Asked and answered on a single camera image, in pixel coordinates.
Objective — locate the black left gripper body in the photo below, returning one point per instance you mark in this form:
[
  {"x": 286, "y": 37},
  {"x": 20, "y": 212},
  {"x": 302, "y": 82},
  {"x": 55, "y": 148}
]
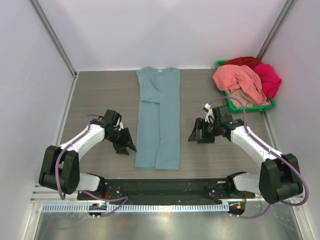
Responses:
[{"x": 119, "y": 139}]

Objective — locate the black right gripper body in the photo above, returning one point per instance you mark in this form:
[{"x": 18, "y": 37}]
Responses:
[{"x": 203, "y": 130}]

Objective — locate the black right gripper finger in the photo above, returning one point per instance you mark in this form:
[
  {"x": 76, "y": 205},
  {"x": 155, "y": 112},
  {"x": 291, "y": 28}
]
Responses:
[
  {"x": 194, "y": 136},
  {"x": 206, "y": 140}
]

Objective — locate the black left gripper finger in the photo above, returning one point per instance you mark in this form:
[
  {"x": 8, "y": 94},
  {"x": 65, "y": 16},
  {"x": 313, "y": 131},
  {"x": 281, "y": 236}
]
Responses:
[
  {"x": 128, "y": 140},
  {"x": 121, "y": 150}
]

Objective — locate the light blue t shirt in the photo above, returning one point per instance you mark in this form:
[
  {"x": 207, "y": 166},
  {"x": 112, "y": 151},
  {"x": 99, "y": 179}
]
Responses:
[{"x": 159, "y": 114}]

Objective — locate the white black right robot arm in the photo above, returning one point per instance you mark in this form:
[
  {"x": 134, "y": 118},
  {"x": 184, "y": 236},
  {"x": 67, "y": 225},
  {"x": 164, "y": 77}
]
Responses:
[{"x": 272, "y": 163}]

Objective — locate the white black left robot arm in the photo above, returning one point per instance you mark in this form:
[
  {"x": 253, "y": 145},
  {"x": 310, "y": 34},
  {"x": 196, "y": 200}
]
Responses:
[{"x": 60, "y": 170}]

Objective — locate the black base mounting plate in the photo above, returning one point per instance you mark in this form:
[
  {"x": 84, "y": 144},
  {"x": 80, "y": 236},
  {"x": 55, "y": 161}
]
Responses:
[{"x": 167, "y": 192}]

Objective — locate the beige t shirt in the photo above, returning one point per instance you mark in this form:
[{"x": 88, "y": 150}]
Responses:
[{"x": 239, "y": 97}]

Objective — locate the salmon pink t shirt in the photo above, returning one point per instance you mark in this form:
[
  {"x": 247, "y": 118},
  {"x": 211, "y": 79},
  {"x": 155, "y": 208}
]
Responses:
[{"x": 229, "y": 78}]

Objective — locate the magenta t shirt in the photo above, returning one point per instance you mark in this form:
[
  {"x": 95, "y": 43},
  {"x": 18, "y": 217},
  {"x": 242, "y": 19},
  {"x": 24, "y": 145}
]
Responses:
[{"x": 270, "y": 81}]

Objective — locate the dark red t shirt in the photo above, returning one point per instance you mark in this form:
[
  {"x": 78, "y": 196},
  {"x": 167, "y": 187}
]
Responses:
[{"x": 249, "y": 61}]

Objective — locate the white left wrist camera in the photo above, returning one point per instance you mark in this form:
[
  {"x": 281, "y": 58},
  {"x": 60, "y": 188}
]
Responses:
[{"x": 119, "y": 125}]

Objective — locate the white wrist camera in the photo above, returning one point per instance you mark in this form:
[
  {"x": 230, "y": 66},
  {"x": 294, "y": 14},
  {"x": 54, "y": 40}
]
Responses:
[
  {"x": 119, "y": 125},
  {"x": 209, "y": 116}
]

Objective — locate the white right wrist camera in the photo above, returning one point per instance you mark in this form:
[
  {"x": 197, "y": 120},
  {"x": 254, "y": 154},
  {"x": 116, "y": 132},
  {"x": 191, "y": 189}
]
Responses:
[{"x": 209, "y": 116}]

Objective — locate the slotted white cable duct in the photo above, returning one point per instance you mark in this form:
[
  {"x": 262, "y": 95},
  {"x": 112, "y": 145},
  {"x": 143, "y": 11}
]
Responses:
[{"x": 86, "y": 207}]

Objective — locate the aluminium front rail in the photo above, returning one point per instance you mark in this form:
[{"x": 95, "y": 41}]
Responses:
[{"x": 271, "y": 190}]

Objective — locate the aluminium frame post left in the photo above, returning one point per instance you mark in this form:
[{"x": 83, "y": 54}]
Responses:
[{"x": 53, "y": 36}]

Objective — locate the aluminium frame post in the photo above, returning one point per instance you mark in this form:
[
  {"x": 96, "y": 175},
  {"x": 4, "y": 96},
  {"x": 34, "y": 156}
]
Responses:
[
  {"x": 279, "y": 21},
  {"x": 53, "y": 36}
]

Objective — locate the aluminium frame post right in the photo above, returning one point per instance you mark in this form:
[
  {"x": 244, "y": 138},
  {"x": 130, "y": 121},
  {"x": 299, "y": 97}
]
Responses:
[{"x": 279, "y": 21}]

